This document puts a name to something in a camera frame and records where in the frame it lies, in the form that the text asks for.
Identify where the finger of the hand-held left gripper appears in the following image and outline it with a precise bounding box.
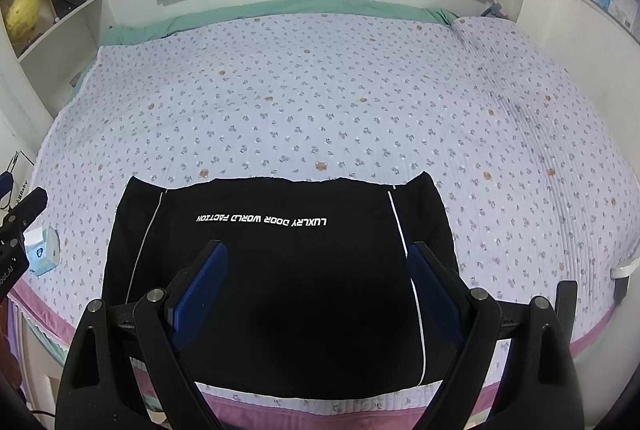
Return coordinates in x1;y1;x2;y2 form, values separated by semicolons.
0;187;49;241
0;171;15;212

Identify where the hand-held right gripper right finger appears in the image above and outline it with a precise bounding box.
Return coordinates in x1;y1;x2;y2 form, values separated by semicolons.
406;240;586;430

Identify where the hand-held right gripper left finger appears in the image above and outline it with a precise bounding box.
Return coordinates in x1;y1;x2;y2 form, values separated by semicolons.
55;242;230;430

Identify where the black jacket with white piping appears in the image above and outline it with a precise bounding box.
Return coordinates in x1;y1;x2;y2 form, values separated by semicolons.
100;171;458;398

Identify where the blue white tissue pack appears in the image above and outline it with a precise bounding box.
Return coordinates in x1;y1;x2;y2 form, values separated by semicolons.
24;226;61;279

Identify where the yellow globe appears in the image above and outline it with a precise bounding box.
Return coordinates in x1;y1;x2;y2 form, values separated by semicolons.
5;0;42;45

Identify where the white bookshelf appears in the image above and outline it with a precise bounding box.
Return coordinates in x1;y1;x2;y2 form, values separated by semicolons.
0;0;107;123

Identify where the white and black plug adapter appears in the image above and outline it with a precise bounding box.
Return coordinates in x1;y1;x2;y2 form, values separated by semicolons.
609;257;640;305

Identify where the green bed sheet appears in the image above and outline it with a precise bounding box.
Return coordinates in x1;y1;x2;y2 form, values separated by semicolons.
67;5;458;91

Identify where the floral quilted bedspread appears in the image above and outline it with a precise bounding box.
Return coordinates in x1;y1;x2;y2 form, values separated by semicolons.
10;12;628;430

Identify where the blue grey cloth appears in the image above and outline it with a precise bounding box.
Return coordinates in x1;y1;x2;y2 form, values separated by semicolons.
480;2;512;22

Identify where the black post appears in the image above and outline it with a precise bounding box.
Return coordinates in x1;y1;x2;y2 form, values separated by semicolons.
554;280;579;338

